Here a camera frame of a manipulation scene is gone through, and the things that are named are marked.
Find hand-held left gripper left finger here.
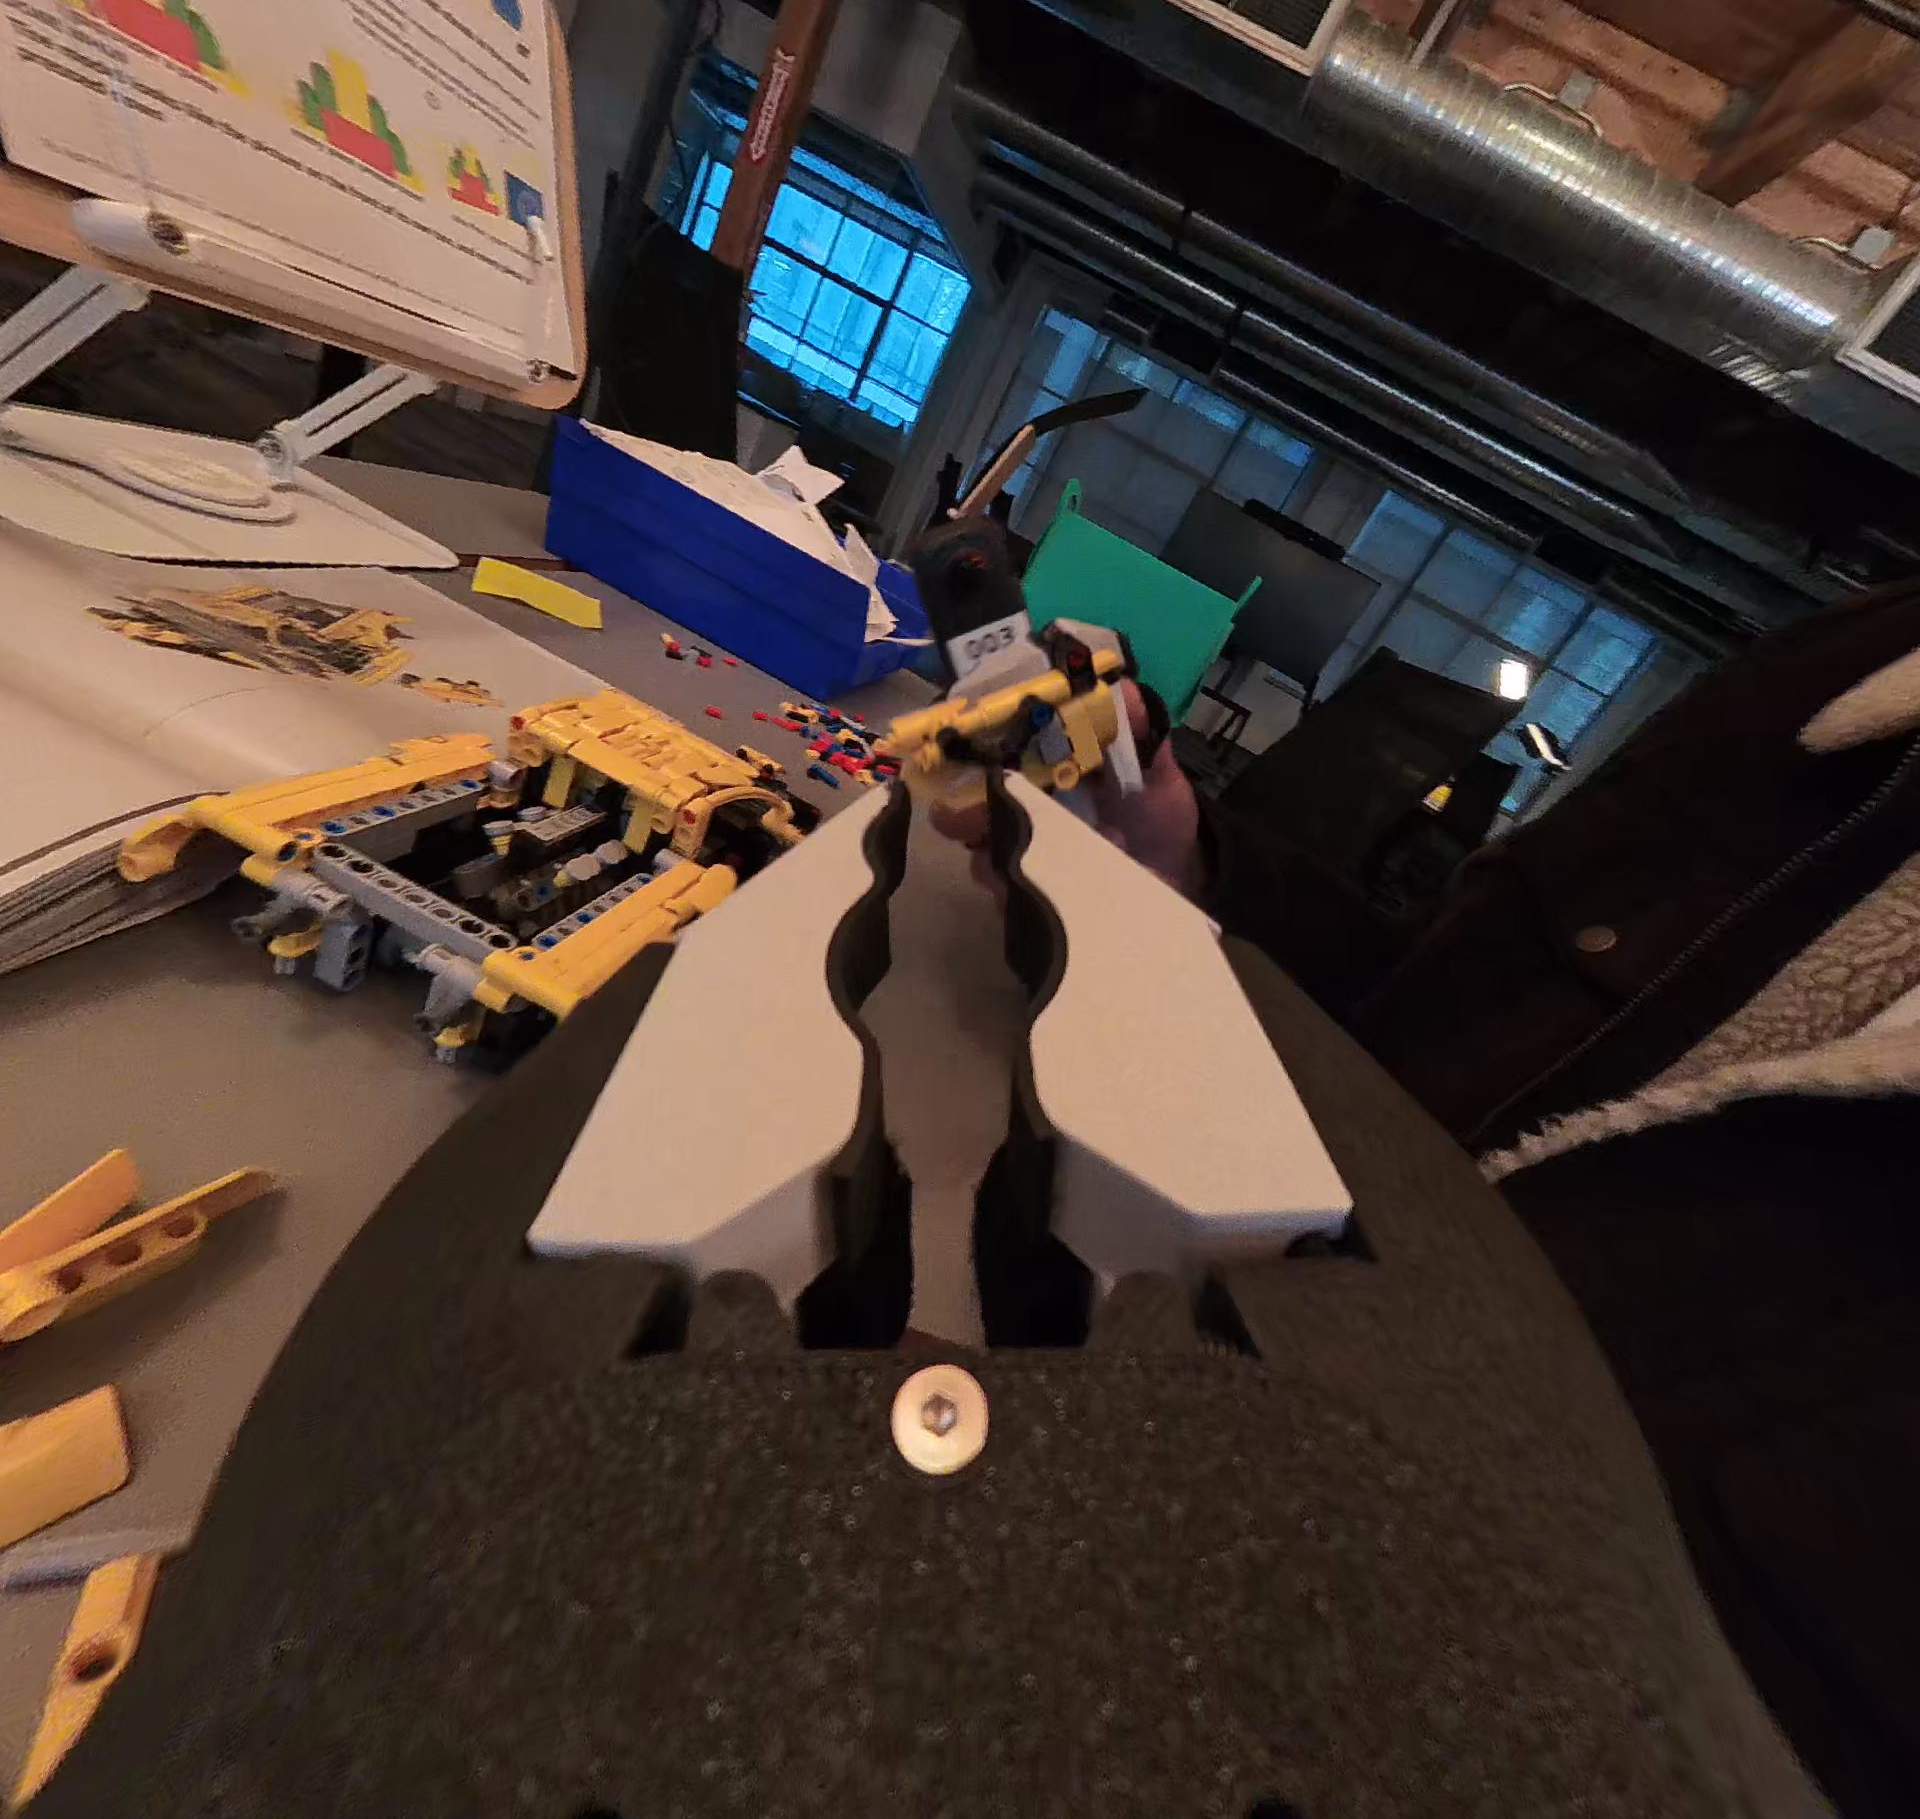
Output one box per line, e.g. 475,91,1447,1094
526,789,911,1341

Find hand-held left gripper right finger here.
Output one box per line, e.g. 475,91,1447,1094
1001,779,1359,1341

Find yellow brick panel piece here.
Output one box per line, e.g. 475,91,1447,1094
895,650,1137,793

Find yellow brick car model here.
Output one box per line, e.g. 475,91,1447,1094
122,689,817,1065

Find pile of yellow brick pieces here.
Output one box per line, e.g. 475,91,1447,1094
0,1144,287,1806

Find desk lamp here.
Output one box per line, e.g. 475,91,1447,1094
955,389,1149,537

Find person's right hand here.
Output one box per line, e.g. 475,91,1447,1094
925,685,1207,905

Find green corrugated box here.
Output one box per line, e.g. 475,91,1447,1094
1020,484,1255,716

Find white crumpled paper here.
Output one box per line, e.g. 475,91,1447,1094
645,440,887,598

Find scattered coloured brick pieces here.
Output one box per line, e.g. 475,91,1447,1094
655,628,901,785

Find black monitor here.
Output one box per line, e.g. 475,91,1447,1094
1166,484,1387,687

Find blue plastic bin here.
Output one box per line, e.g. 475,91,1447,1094
547,418,940,704

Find black office chair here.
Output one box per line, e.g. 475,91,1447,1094
1277,650,1577,920

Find black partition panel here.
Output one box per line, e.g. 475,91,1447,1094
587,185,753,457

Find yellow paper sheet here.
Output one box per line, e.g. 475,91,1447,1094
465,554,609,631

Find open instruction booklet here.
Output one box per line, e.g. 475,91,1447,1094
0,515,616,980

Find printed instruction sheet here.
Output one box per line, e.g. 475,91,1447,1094
0,0,557,366

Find metal ventilation duct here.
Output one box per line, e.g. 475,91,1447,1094
955,14,1920,396

